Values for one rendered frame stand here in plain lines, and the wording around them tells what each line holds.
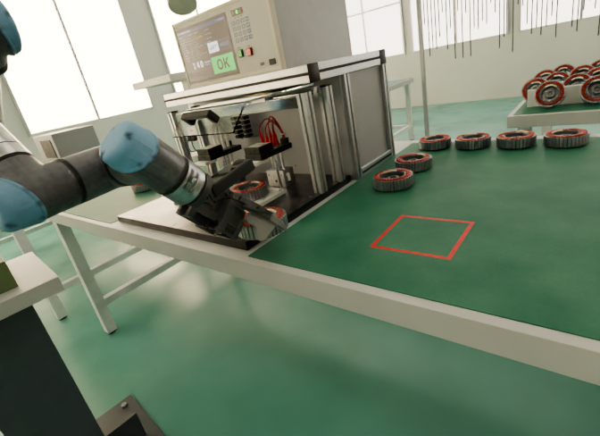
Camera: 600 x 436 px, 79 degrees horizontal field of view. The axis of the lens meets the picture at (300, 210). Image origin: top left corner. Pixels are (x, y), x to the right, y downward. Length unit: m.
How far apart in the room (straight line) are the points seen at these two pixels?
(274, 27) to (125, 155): 0.63
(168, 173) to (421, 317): 0.45
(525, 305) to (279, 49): 0.83
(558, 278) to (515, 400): 0.87
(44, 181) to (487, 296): 0.65
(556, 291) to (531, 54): 6.63
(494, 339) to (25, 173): 0.68
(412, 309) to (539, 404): 0.95
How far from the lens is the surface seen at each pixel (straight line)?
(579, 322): 0.59
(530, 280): 0.66
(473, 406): 1.45
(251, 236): 0.75
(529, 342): 0.57
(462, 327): 0.59
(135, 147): 0.57
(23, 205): 0.61
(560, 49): 7.13
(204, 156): 1.30
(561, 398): 1.53
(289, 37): 1.13
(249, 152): 1.12
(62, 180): 0.63
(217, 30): 1.24
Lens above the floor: 1.11
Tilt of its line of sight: 21 degrees down
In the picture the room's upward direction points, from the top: 12 degrees counter-clockwise
